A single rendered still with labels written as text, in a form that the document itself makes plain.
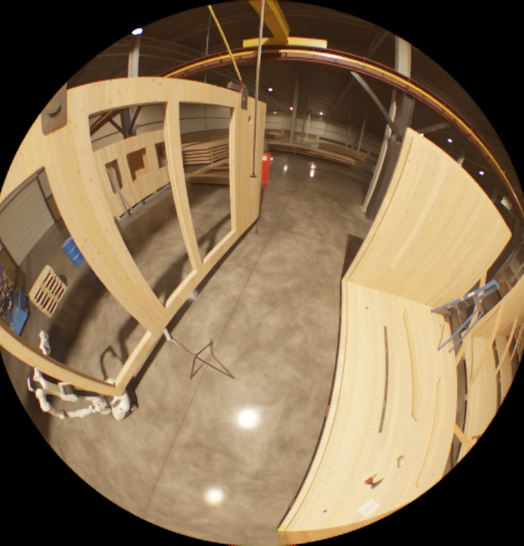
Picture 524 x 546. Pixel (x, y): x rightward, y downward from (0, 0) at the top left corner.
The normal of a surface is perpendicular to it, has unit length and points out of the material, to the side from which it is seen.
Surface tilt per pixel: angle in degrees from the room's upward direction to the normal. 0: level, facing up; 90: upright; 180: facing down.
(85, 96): 90
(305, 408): 0
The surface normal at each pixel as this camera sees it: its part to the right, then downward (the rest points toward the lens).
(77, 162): 0.92, 0.33
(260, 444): 0.04, -0.65
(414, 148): -0.29, 0.72
